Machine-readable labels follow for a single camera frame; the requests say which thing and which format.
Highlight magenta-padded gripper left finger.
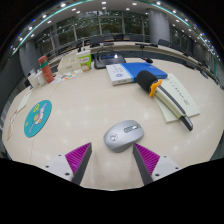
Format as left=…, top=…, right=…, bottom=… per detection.
left=42, top=142, right=93, bottom=186

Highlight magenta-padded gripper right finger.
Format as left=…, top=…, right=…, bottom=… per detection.
left=132, top=142, right=184, bottom=187

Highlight silver computer mouse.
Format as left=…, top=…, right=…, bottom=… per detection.
left=102, top=119, right=145, bottom=154

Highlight round teal mouse pad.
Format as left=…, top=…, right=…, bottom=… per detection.
left=23, top=99, right=53, bottom=139

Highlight white paper document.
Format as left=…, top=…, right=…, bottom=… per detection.
left=16, top=89, right=34, bottom=114

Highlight cream paper booklet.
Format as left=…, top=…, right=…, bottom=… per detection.
left=153, top=72, right=201, bottom=124

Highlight handheld microphone black foam head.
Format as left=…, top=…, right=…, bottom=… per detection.
left=135, top=69, right=194, bottom=132

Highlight white lidded mug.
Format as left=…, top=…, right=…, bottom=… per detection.
left=35, top=70, right=47, bottom=87

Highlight colourful printed leaflet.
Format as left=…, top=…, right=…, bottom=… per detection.
left=51, top=69, right=83, bottom=85

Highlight red bottle green band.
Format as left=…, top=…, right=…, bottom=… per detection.
left=37, top=55, right=55, bottom=84

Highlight blue and white book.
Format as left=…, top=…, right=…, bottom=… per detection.
left=105, top=61, right=169, bottom=87

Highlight white cardboard box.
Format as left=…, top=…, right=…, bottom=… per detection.
left=57, top=54, right=82, bottom=74

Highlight printed paper cup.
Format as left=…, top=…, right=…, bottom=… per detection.
left=76, top=49, right=93, bottom=73

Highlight dark gooseneck microphone console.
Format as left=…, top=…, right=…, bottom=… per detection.
left=93, top=49, right=154, bottom=70

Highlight dark office chairs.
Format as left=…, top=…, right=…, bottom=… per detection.
left=74, top=32, right=209, bottom=68

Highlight round ceiling lights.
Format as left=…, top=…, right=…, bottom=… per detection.
left=9, top=0, right=218, bottom=56

